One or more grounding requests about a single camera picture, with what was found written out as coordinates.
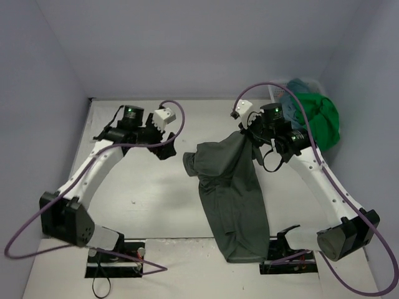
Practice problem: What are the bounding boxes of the green t-shirt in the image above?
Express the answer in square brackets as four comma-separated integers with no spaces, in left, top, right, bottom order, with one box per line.
[295,93,340,151]

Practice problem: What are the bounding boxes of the grey t-shirt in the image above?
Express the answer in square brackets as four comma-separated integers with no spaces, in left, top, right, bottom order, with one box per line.
[183,131,270,263]

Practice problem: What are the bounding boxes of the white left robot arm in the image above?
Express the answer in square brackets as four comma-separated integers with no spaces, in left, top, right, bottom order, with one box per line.
[39,105,176,262]

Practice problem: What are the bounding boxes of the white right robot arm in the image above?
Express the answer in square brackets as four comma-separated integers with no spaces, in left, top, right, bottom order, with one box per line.
[234,100,380,261]

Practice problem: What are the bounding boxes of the white plastic laundry basket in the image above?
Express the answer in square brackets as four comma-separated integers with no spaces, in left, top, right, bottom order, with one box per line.
[268,77,327,103]

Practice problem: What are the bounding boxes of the light blue t-shirt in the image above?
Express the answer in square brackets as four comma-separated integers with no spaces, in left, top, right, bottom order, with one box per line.
[279,78,315,131]

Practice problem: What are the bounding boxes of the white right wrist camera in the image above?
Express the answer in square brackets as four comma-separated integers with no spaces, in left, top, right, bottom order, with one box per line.
[230,99,259,129]

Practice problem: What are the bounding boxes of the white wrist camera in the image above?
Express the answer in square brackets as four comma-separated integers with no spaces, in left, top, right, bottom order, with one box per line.
[152,108,176,131]
[230,99,259,129]

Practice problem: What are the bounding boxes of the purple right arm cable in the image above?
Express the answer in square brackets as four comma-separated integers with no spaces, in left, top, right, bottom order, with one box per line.
[232,82,397,297]

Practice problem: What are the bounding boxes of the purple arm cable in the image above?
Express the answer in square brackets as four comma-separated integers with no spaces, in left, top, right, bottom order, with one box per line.
[4,99,188,276]
[232,82,397,297]

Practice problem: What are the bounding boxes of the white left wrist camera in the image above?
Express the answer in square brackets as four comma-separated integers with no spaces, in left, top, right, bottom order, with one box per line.
[152,108,176,131]

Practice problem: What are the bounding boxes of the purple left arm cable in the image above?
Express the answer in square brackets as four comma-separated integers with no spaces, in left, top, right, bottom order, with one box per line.
[4,99,188,276]

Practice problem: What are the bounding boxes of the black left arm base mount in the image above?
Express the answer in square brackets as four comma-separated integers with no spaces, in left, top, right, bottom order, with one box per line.
[85,239,145,278]

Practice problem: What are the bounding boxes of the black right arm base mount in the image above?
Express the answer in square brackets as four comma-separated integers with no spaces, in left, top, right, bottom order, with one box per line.
[259,225,318,275]

